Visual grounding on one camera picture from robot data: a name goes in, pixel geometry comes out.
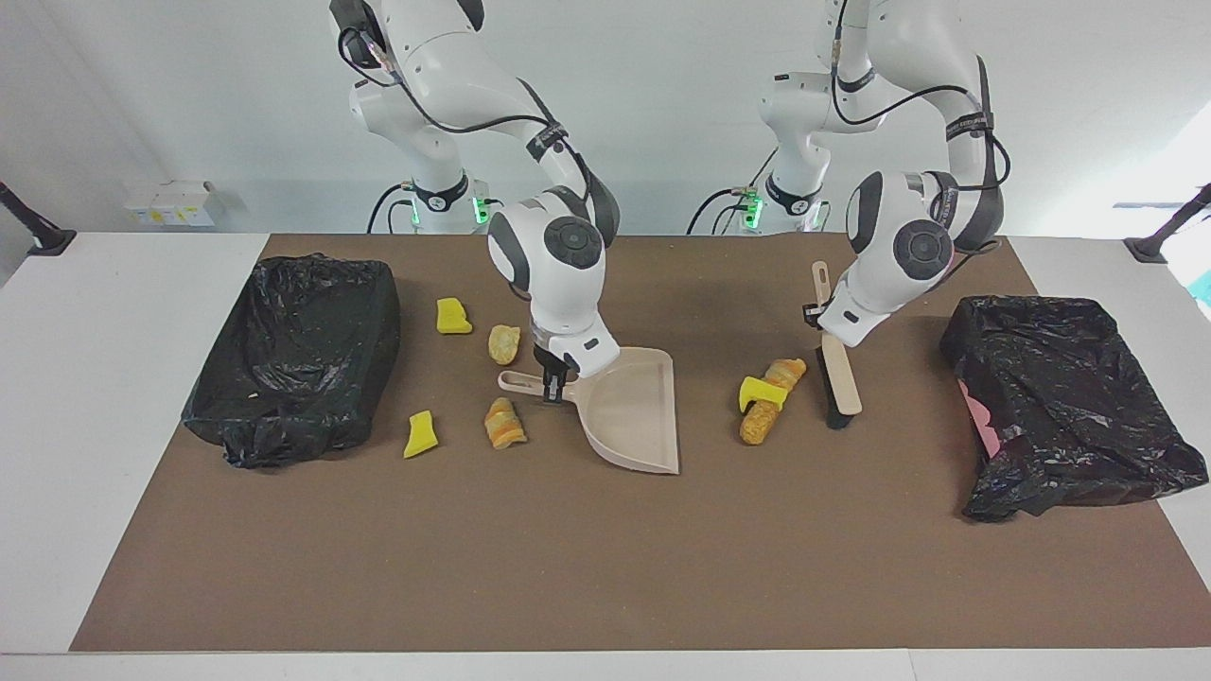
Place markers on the brown table mat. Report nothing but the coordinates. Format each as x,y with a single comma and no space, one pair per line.
568,567

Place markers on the beige plastic dustpan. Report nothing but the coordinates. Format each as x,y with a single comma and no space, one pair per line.
634,416

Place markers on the teal plastic object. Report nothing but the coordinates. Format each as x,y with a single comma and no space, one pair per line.
1204,288

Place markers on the black trash bag liner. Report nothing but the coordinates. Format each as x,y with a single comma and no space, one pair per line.
293,359

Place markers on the large notched yellow sponge piece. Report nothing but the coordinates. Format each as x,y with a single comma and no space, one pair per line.
760,392

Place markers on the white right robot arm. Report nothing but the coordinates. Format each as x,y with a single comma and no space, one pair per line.
549,284

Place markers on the black trash bag over pink bin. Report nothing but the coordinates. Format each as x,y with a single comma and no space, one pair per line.
1060,397

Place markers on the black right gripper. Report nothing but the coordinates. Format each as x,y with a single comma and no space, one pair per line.
551,364

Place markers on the beige brush with black bristles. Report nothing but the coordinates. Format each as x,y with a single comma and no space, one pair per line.
845,383

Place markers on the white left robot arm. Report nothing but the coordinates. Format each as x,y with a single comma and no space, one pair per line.
899,274

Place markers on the pale chip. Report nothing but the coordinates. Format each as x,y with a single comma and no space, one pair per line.
504,344

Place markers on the orange striped croissant piece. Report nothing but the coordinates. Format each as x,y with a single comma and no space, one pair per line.
505,424

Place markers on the brown fried nugget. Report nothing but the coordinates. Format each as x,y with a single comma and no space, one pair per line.
759,427

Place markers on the golden flaky pastry piece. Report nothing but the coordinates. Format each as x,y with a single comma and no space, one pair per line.
787,372

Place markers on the pink plastic bin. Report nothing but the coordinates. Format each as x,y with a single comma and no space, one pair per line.
979,421

